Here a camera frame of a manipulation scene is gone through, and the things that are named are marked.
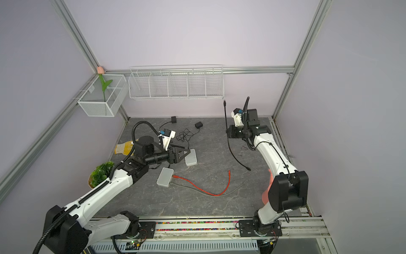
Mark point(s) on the potted green plant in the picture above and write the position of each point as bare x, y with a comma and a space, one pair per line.
100, 174

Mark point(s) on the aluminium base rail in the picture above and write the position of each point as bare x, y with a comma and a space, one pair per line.
204, 235

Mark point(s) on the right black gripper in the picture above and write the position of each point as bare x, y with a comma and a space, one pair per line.
232, 131

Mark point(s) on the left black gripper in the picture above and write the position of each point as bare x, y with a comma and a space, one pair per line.
175, 158

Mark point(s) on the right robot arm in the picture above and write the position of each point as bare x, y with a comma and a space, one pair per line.
288, 187

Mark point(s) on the white network switch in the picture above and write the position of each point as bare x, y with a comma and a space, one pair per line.
165, 177
191, 158

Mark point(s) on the small white mesh basket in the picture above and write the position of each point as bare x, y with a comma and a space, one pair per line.
92, 101

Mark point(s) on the artificial pink tulip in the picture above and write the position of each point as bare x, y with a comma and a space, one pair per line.
104, 83

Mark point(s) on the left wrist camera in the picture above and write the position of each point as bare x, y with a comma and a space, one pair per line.
165, 137

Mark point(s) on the pink watering can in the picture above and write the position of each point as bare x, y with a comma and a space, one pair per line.
264, 196

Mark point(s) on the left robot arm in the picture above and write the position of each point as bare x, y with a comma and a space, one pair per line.
67, 230

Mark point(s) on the yellow white work glove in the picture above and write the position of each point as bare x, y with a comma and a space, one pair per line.
124, 148

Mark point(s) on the long white wire basket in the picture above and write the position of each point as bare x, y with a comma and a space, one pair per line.
176, 82

